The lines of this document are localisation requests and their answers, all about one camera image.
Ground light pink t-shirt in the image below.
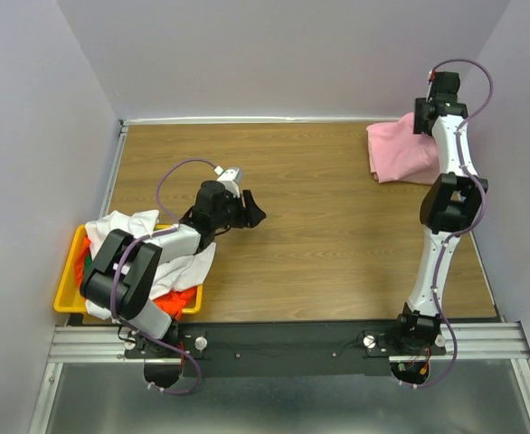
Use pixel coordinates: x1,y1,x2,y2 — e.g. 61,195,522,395
366,113,440,185

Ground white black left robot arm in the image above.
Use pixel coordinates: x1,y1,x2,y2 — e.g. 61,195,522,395
80,181,267,347

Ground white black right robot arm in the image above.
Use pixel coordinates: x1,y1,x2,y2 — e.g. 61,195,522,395
396,70,488,350

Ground white t-shirt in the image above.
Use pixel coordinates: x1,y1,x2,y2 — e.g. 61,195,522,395
85,210,216,320

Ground orange t-shirt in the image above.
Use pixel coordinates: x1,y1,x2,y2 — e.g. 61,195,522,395
59,233,208,319

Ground green t-shirt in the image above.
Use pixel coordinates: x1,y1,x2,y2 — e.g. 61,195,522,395
80,255,92,282

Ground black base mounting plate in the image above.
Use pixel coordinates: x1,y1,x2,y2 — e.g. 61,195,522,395
124,318,457,387

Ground yellow plastic bin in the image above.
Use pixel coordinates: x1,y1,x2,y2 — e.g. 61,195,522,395
52,223,210,316

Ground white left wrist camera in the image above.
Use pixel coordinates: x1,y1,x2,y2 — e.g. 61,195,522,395
213,165,243,198

